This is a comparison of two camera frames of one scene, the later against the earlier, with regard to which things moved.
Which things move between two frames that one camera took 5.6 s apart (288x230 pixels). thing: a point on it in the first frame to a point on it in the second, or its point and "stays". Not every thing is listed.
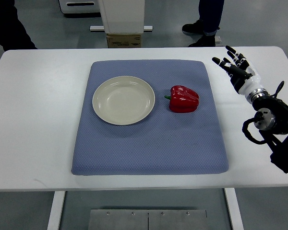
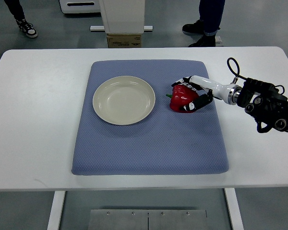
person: [6, 29] to [16, 8]
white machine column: [123, 16] stays
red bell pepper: [182, 99] stays
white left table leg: [57, 206] stays
